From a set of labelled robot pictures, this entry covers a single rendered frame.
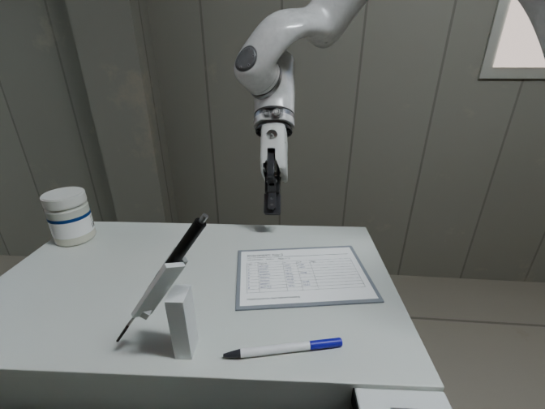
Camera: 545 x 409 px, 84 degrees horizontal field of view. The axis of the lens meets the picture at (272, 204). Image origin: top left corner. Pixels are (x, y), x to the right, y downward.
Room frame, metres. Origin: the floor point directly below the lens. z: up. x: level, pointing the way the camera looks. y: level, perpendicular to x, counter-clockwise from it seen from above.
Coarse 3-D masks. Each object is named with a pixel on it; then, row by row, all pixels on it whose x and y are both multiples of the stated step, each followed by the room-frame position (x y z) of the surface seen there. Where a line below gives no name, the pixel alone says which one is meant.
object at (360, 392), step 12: (360, 396) 0.20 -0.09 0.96; (372, 396) 0.20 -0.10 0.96; (384, 396) 0.20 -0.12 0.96; (396, 396) 0.20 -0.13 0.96; (408, 396) 0.20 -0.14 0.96; (420, 396) 0.20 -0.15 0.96; (432, 396) 0.20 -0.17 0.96; (444, 396) 0.20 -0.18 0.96; (360, 408) 0.19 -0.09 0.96; (372, 408) 0.19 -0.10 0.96; (384, 408) 0.19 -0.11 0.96; (396, 408) 0.19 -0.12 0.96; (408, 408) 0.19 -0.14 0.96; (420, 408) 0.19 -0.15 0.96; (432, 408) 0.19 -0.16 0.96; (444, 408) 0.19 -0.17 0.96
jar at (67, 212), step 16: (48, 192) 0.51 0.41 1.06; (64, 192) 0.51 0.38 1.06; (80, 192) 0.51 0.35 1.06; (48, 208) 0.48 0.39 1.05; (64, 208) 0.48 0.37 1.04; (80, 208) 0.50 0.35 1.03; (64, 224) 0.48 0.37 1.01; (80, 224) 0.49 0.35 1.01; (64, 240) 0.48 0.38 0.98; (80, 240) 0.49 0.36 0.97
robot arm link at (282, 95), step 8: (288, 56) 0.68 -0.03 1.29; (280, 64) 0.66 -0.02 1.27; (288, 64) 0.67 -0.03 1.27; (280, 72) 0.63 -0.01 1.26; (288, 72) 0.66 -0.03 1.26; (280, 80) 0.62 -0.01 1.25; (288, 80) 0.65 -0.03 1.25; (272, 88) 0.62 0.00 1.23; (280, 88) 0.62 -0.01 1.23; (288, 88) 0.64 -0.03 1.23; (256, 96) 0.63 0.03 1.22; (264, 96) 0.62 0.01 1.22; (272, 96) 0.62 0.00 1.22; (280, 96) 0.62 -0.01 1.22; (288, 96) 0.63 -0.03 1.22; (256, 104) 0.63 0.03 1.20; (264, 104) 0.62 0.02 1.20; (272, 104) 0.61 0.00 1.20; (280, 104) 0.61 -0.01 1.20; (288, 104) 0.62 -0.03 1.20
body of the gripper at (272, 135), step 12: (264, 132) 0.58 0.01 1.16; (276, 132) 0.58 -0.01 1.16; (288, 132) 0.63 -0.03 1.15; (264, 144) 0.56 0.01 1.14; (276, 144) 0.56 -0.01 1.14; (264, 156) 0.54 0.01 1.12; (276, 156) 0.54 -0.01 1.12; (264, 168) 0.54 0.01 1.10; (276, 168) 0.55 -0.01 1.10; (264, 180) 0.59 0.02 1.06
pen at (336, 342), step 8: (280, 344) 0.25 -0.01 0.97; (288, 344) 0.25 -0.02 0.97; (296, 344) 0.25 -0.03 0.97; (304, 344) 0.25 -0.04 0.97; (312, 344) 0.25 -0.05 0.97; (320, 344) 0.25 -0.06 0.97; (328, 344) 0.26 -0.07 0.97; (336, 344) 0.26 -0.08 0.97; (232, 352) 0.24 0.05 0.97; (240, 352) 0.24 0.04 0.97; (248, 352) 0.24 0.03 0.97; (256, 352) 0.24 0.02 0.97; (264, 352) 0.24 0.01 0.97; (272, 352) 0.25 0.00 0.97; (280, 352) 0.25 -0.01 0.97; (288, 352) 0.25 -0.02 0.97
